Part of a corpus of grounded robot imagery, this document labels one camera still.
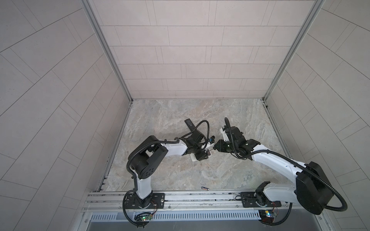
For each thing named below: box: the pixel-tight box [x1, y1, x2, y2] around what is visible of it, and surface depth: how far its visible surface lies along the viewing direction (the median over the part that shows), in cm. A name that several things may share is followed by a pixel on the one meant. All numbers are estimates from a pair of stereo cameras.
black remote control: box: [184, 118, 196, 132], surface depth 103 cm
